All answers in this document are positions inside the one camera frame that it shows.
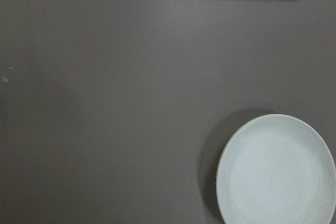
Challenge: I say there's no cream round plate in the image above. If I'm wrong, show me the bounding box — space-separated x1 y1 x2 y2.
216 114 335 223

